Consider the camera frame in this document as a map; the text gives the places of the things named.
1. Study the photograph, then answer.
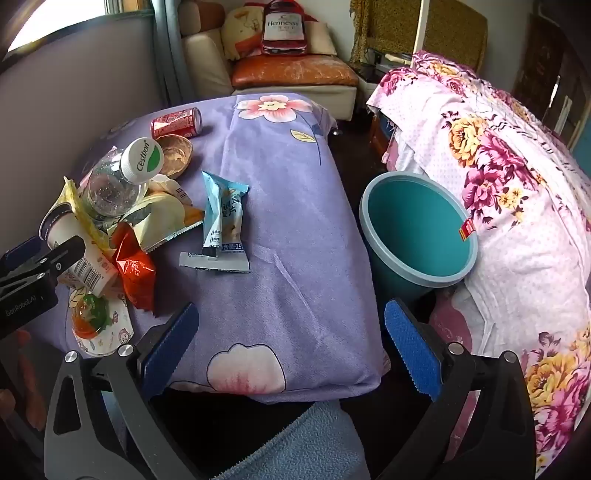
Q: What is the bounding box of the dark wooden door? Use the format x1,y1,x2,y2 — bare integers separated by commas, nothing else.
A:
512,14,583,139

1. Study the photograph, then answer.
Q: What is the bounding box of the red soda can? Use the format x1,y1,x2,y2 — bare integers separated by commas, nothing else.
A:
150,107,203,139

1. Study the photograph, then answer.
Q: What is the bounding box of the white side table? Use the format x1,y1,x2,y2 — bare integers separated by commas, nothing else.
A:
358,51,411,100

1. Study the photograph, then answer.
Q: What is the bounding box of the beige pillow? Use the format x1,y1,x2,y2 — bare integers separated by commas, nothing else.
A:
305,21,339,57

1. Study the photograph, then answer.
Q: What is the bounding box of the teal plastic bin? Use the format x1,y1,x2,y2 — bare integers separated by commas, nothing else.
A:
359,172,478,308

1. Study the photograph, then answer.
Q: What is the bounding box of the pink cartoon paper cup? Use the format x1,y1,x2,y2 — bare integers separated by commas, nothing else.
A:
69,288,136,358

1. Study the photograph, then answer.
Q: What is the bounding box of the red orange snack bag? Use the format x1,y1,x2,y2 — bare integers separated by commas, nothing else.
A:
111,222,156,311

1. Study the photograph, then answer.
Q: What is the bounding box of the brown paper bowl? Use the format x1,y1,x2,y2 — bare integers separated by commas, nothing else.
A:
154,134,194,180

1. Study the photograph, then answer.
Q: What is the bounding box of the grey blue curtain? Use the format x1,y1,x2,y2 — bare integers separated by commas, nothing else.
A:
150,0,188,100

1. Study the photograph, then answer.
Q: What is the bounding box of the beige sofa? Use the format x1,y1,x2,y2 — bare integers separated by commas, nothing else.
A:
178,0,358,123

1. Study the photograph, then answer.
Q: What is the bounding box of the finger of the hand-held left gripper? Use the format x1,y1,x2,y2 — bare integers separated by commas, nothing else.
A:
0,236,86,296
0,236,47,273

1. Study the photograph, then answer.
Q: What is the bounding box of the orange leather seat cushion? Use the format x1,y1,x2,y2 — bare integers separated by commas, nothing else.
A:
231,53,360,90

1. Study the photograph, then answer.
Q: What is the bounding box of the white dark-rimmed paper cup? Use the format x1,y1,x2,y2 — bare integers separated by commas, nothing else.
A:
39,203,120,298

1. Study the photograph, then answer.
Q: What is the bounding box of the purple floral blanket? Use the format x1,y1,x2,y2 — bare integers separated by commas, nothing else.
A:
28,93,391,406

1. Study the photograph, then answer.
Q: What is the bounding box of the yellow orange snack bag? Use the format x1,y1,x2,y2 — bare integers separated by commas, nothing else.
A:
111,178,205,254

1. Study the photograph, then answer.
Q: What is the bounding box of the yellow cartoon pillow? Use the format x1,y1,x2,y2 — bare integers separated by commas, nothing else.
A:
221,6,265,61

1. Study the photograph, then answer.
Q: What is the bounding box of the clear plastic water bottle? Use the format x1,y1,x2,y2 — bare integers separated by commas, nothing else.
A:
79,137,165,222

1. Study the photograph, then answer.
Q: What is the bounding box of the light blue snack wrapper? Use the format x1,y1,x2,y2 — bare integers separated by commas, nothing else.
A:
179,171,251,274

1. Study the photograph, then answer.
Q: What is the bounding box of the pink floral bed sheet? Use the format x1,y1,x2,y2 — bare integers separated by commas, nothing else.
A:
366,50,591,472

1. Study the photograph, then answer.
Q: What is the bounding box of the leopard print cloth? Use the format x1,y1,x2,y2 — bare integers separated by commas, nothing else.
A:
348,0,489,70

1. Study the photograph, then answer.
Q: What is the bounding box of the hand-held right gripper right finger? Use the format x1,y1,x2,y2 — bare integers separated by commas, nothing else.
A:
379,299,539,480

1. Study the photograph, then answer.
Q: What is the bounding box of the white wooden post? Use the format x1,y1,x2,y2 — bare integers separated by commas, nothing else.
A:
412,0,432,58

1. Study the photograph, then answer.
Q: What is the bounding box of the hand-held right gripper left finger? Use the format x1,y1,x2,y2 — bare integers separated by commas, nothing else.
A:
44,302,200,480

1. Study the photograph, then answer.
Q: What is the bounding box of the teal glass cabinet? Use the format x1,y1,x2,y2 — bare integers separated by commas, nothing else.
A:
570,115,591,176

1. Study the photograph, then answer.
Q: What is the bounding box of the window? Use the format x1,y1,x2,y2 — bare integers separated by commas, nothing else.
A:
0,0,153,61

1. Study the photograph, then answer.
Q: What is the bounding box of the blue fleece garment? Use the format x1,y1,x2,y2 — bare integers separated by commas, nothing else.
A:
240,399,372,480

